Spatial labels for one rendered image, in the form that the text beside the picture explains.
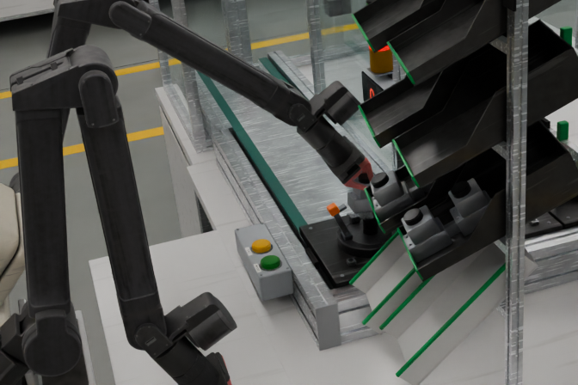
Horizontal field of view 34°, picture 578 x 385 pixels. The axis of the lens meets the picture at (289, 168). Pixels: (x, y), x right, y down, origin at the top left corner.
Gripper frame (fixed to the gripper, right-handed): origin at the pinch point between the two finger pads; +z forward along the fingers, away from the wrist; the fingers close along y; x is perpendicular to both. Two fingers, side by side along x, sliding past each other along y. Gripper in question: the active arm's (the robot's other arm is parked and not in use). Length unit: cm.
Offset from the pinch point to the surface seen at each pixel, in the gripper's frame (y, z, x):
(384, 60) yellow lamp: 16.7, -8.9, -19.9
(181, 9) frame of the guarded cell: 81, -27, 6
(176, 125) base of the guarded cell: 104, 5, 33
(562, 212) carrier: -6.9, 34.0, -25.2
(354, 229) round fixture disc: 2.7, 7.7, 8.7
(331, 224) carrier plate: 9.8, 7.7, 12.2
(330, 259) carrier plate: -3.1, 5.2, 16.0
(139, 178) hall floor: 249, 72, 86
